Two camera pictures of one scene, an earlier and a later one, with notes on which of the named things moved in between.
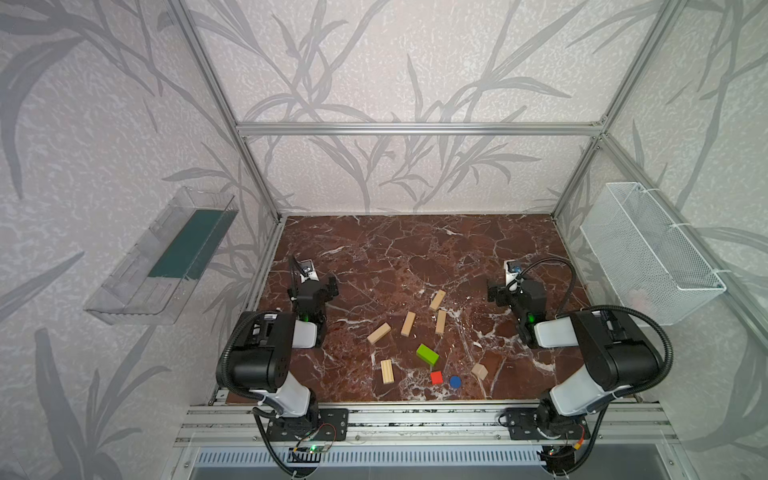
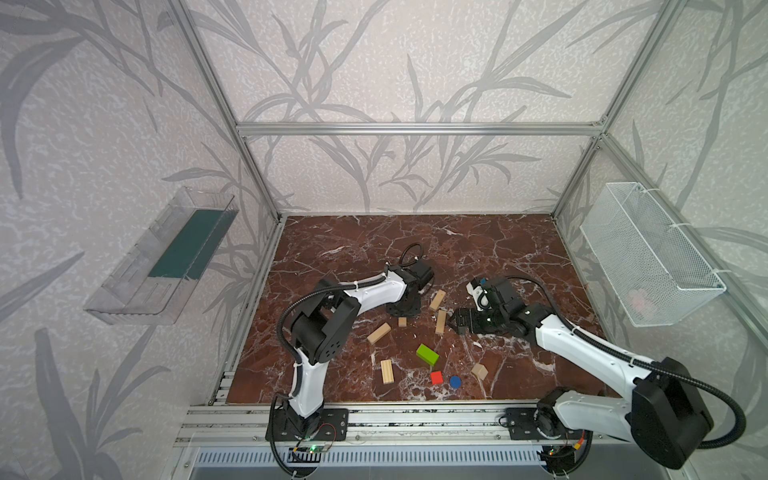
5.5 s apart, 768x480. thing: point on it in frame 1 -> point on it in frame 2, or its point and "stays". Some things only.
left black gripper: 313,288 -> 405,304
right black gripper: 507,293 -> 474,320
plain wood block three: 440,321 stays
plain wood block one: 435,304 stays
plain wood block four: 377,334 stays
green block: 427,354 stays
